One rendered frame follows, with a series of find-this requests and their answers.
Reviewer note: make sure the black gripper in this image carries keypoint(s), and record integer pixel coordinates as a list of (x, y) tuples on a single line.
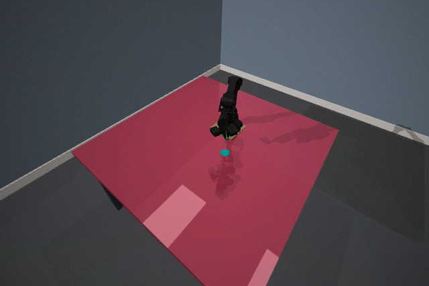
[(216, 131)]

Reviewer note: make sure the cyan circle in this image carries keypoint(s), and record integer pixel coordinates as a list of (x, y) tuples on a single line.
[(225, 152)]

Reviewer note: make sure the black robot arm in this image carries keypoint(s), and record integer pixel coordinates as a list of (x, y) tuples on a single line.
[(228, 110)]

